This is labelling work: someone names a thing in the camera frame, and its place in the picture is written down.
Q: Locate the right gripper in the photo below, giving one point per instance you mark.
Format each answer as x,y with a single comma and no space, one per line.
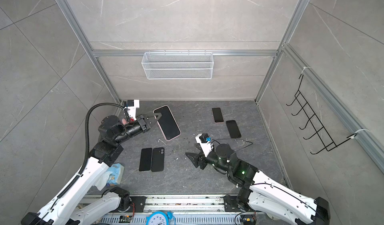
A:
199,158

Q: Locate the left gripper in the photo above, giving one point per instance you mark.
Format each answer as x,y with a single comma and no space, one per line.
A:
144,122

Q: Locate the long black phone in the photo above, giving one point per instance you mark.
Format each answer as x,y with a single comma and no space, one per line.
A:
167,123

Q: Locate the black phone case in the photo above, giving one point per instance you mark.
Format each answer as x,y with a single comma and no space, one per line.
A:
158,159

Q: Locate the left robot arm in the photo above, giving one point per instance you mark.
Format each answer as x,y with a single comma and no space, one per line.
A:
113,132

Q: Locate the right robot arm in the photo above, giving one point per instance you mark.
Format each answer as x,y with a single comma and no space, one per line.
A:
258,192

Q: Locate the phone with pink edge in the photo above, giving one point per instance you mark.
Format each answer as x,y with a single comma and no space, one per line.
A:
217,115

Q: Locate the blue alarm clock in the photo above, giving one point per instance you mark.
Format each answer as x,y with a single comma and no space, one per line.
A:
160,218

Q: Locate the wet wipes pack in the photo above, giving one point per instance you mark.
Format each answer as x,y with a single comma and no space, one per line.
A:
113,175

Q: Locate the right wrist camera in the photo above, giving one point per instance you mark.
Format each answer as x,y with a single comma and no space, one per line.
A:
205,142

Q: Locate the aluminium mounting rail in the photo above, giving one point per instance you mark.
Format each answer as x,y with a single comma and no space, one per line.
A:
213,203

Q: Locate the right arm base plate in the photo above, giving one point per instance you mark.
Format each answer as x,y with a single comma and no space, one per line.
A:
235,204

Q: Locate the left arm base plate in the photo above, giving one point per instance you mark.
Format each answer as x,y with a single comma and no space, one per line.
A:
132,204

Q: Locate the black wire hook rack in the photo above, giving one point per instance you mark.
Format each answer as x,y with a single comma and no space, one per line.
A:
314,121

